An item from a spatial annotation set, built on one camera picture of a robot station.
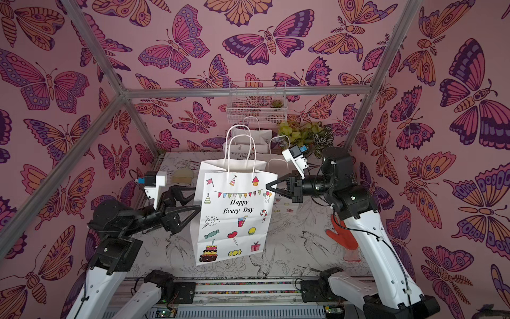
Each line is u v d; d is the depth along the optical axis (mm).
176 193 560
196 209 480
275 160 687
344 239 848
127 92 920
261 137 919
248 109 1052
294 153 508
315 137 922
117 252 448
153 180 462
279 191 546
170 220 455
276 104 928
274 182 547
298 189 491
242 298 730
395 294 363
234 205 521
